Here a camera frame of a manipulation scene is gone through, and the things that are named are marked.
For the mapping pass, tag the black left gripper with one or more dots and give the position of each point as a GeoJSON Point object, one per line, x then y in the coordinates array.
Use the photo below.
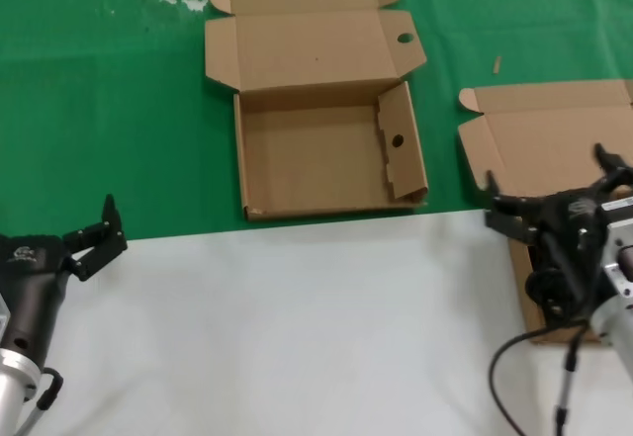
{"type": "Point", "coordinates": [29, 283]}

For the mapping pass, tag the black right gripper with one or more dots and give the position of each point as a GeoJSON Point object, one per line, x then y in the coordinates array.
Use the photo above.
{"type": "Point", "coordinates": [573, 238]}

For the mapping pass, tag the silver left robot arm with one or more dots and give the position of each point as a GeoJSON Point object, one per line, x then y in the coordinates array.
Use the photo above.
{"type": "Point", "coordinates": [12, 386]}

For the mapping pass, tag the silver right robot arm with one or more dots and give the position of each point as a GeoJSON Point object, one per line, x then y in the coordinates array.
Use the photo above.
{"type": "Point", "coordinates": [615, 327]}

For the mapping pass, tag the plain open cardboard box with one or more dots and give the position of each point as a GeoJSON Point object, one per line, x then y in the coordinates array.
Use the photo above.
{"type": "Point", "coordinates": [534, 134]}

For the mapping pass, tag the cardboard box with round holes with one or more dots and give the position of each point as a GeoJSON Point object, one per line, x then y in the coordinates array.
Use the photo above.
{"type": "Point", "coordinates": [306, 159]}

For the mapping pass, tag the green table mat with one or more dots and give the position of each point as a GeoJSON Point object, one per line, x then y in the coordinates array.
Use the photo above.
{"type": "Point", "coordinates": [99, 110]}

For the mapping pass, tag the small cardboard scrap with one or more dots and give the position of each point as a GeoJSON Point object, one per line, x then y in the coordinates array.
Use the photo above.
{"type": "Point", "coordinates": [497, 65]}

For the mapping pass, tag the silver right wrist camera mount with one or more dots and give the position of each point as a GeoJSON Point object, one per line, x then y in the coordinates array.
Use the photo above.
{"type": "Point", "coordinates": [618, 238]}

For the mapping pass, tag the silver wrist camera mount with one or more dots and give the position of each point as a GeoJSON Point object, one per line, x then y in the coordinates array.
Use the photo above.
{"type": "Point", "coordinates": [618, 238]}
{"type": "Point", "coordinates": [2, 317]}

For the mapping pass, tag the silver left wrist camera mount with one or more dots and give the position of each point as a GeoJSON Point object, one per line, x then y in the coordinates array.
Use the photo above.
{"type": "Point", "coordinates": [2, 317]}

